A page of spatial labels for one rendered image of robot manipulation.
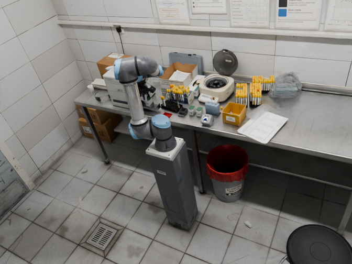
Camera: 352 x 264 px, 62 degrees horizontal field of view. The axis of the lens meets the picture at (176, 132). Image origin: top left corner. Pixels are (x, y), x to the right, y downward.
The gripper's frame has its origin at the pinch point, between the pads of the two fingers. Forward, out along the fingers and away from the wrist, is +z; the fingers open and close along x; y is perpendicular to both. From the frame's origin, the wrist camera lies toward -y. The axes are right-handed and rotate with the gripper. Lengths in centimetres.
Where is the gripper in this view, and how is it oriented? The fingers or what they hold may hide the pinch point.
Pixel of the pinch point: (148, 100)
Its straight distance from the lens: 239.5
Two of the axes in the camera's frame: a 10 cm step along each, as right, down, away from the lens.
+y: -8.8, -2.0, 4.4
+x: -4.5, 6.3, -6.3
